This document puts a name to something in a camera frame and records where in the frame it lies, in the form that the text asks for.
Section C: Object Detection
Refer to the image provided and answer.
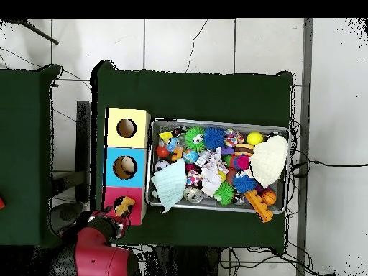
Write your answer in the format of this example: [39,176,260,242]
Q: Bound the orange brown plush toy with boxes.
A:
[114,195,136,217]

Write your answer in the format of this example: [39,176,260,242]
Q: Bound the light blue muslin cloth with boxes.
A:
[150,157,188,214]

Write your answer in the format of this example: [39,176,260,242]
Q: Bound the blue spiky ball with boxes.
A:
[203,126,226,150]
[232,174,257,193]

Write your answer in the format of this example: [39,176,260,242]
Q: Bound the pink blue fuzzy caterpillar toy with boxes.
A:
[229,155,251,172]

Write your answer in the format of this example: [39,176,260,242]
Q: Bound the orange plastic toy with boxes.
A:
[244,189,274,224]

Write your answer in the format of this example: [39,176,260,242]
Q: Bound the cream muslin cloth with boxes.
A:
[249,134,289,189]

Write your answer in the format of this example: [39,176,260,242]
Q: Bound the wooden box with three holes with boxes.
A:
[101,107,152,226]

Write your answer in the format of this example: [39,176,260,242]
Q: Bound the grey plastic base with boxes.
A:
[50,201,86,234]

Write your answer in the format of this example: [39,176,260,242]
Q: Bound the black white soccer ball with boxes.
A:
[154,160,170,173]

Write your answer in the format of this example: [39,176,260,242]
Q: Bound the black stand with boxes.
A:
[75,100,91,202]

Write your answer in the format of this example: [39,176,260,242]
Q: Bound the green spiky toy with eyes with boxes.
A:
[185,126,206,152]

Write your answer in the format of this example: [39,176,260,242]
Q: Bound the dark green side tablecloth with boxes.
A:
[0,63,65,249]

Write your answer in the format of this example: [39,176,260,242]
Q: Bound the tan brown toy hamburger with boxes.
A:
[234,142,254,157]

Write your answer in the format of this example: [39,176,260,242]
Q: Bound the yellow ball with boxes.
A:
[246,131,265,147]

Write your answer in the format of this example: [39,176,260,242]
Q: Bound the dark thin rod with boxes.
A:
[8,18,60,46]

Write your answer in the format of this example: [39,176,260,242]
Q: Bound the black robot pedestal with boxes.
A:
[143,245,222,276]

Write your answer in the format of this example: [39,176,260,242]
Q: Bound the shallow wire mesh bin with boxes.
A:
[144,116,290,215]

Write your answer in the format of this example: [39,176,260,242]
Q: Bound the black floor cable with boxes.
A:
[290,159,368,179]

